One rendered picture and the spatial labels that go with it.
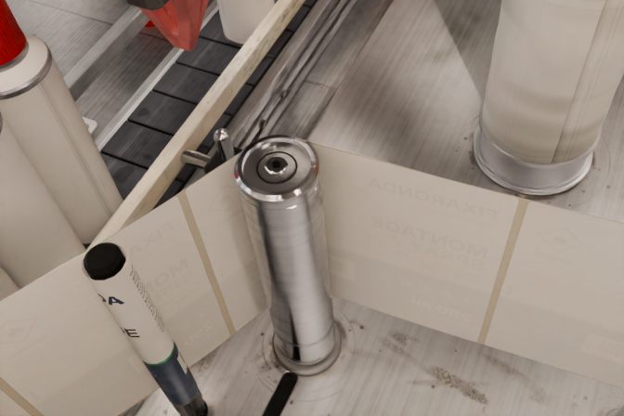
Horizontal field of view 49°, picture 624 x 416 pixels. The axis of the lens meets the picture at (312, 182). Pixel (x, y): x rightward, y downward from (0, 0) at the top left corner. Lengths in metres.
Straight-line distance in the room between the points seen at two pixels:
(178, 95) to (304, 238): 0.32
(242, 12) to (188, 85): 0.08
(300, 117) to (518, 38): 0.26
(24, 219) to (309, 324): 0.18
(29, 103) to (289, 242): 0.18
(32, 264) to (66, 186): 0.05
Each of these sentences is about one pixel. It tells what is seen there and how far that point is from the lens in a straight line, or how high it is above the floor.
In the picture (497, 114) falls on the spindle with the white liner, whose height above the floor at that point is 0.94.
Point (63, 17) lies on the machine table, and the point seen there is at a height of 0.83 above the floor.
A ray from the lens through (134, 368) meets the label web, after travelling 0.39.
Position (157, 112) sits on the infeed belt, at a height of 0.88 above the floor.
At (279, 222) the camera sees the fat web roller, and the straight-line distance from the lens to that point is 0.30.
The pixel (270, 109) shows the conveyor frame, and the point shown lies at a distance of 0.62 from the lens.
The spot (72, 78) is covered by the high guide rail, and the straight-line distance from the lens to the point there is 0.53.
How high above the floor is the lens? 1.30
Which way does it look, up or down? 52 degrees down
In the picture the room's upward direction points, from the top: 6 degrees counter-clockwise
